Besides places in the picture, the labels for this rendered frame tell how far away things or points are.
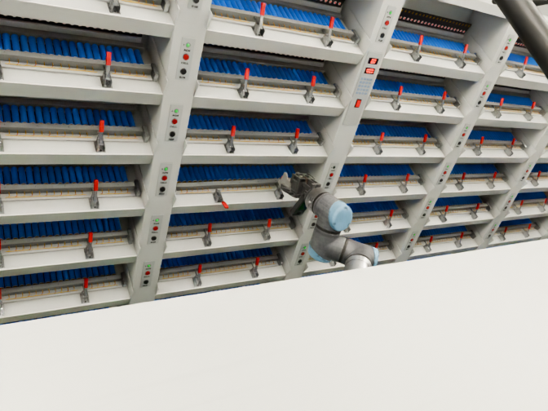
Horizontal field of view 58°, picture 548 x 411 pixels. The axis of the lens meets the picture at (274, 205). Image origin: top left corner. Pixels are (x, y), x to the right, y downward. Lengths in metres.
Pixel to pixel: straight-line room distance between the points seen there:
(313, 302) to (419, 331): 0.05
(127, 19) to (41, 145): 0.43
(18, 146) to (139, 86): 0.37
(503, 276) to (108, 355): 0.21
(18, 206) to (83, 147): 0.26
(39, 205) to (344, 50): 1.10
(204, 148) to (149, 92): 0.29
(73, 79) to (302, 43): 0.71
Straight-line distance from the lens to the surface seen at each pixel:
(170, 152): 1.61
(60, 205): 1.65
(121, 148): 1.58
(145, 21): 1.44
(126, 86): 1.50
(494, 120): 2.58
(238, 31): 1.56
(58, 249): 1.77
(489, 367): 0.23
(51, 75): 1.47
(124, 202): 1.69
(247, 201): 1.86
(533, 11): 0.53
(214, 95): 1.59
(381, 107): 2.02
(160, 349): 0.17
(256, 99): 1.66
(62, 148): 1.54
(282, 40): 1.63
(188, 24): 1.47
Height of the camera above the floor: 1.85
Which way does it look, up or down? 29 degrees down
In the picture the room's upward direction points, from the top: 17 degrees clockwise
